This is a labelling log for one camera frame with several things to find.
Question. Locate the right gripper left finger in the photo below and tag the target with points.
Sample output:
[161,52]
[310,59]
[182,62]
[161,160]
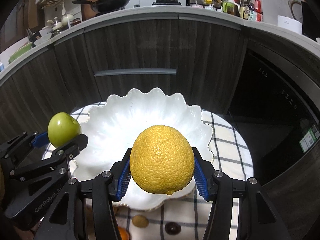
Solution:
[66,217]

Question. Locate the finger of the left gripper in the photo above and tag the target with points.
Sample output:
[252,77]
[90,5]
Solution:
[20,146]
[71,149]

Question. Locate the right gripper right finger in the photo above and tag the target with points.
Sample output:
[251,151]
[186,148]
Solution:
[258,217]

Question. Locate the orange mandarin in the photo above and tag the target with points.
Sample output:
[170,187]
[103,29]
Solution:
[124,233]

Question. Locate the dark cherry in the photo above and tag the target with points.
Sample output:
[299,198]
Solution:
[172,228]

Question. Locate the yellow lemon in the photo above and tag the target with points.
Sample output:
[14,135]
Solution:
[162,160]

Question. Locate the white scalloped bowl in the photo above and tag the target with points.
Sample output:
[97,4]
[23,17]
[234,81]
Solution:
[113,128]

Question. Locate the green basin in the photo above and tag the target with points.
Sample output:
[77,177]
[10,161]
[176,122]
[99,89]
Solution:
[20,52]

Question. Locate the black dishwasher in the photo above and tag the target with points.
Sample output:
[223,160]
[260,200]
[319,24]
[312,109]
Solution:
[269,112]

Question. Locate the white teapot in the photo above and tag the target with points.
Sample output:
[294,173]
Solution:
[66,19]

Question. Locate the black wok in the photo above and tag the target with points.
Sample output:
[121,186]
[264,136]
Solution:
[103,6]

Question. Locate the gas stove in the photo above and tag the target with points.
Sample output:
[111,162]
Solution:
[166,3]

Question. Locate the white box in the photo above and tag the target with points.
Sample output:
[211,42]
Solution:
[289,24]

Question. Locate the red label bottle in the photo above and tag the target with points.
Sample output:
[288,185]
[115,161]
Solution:
[258,9]

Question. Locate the dark soy sauce bottle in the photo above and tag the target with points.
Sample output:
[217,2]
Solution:
[246,9]

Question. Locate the green lid jug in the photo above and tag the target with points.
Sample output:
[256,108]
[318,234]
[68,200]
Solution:
[231,7]

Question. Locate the black microwave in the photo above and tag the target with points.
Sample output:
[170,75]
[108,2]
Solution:
[310,23]

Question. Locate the grey drawer handle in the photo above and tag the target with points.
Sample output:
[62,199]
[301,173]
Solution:
[136,71]

